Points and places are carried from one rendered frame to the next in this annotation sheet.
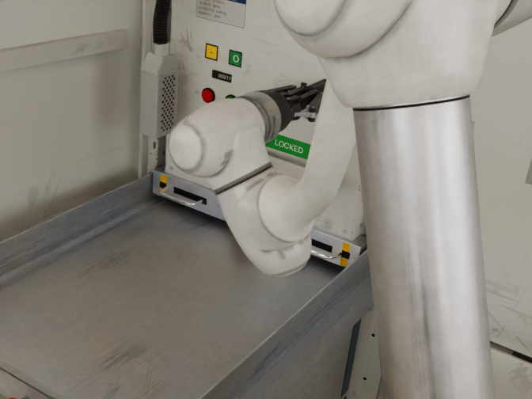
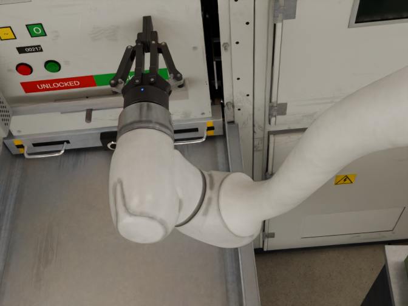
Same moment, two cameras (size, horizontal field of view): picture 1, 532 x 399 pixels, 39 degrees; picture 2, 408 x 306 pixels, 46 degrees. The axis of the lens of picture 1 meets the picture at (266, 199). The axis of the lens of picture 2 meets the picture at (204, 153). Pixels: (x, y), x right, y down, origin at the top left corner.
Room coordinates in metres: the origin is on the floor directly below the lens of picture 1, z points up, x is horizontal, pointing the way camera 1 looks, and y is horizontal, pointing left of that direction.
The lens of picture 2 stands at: (0.71, 0.18, 1.83)
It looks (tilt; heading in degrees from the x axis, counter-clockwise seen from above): 54 degrees down; 334
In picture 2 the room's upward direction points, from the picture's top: 8 degrees counter-clockwise
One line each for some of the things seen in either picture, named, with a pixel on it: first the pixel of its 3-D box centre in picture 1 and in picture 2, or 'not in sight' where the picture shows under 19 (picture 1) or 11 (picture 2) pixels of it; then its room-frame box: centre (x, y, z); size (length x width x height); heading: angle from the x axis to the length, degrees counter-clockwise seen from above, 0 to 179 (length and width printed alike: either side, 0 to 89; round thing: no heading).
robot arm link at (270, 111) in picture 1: (252, 119); (146, 130); (1.18, 0.04, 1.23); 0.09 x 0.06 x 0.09; 61
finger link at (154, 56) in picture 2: (301, 103); (154, 67); (1.30, -0.04, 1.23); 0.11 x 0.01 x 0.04; 149
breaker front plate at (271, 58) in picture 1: (261, 108); (87, 60); (1.48, 0.03, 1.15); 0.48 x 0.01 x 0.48; 61
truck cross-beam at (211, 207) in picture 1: (254, 214); (115, 129); (1.50, 0.02, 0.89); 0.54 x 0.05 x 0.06; 61
